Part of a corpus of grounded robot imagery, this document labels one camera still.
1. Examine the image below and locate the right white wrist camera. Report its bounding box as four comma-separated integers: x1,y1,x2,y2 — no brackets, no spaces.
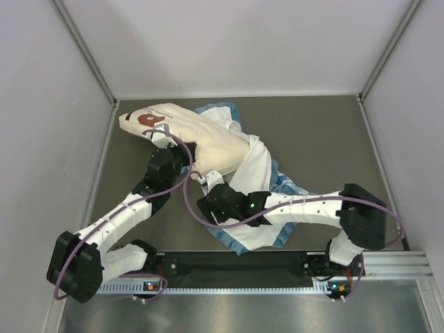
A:
198,171,224,194

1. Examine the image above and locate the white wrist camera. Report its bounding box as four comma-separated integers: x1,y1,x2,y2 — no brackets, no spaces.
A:
198,171,224,194
142,127,178,148

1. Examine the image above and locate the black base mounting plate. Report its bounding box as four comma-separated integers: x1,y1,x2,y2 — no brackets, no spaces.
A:
155,251,313,289

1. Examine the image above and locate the aluminium frame rail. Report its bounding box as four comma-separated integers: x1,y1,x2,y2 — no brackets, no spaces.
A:
364,251,433,280

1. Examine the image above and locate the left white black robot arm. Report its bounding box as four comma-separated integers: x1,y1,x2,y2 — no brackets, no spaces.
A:
46,142,196,303

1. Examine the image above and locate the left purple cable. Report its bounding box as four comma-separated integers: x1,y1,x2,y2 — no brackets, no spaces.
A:
55,128,195,301

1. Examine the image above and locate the grey slotted cable duct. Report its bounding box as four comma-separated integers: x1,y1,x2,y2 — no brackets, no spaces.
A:
100,280,351,296

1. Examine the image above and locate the cream bear pillow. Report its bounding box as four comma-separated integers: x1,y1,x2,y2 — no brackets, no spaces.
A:
119,103,249,176

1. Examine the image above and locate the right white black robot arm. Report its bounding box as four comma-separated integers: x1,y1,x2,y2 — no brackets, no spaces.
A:
197,183,386,275

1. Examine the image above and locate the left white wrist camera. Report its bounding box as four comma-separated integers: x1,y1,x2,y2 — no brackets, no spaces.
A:
142,127,178,148

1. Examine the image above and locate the blue white bear pillowcase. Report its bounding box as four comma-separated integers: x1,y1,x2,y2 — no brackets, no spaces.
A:
194,102,309,255

